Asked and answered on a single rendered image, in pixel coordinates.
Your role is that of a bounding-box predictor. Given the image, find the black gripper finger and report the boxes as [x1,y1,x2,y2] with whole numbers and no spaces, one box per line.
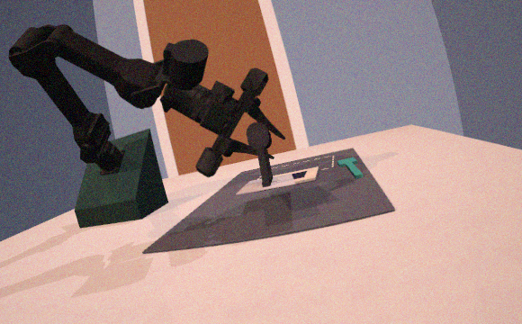
[247,97,285,140]
[223,139,275,159]

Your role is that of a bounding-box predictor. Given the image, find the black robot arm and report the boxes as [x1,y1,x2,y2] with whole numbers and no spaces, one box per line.
[8,24,239,176]

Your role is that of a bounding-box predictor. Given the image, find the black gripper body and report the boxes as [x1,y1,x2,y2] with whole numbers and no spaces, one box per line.
[187,67,269,178]

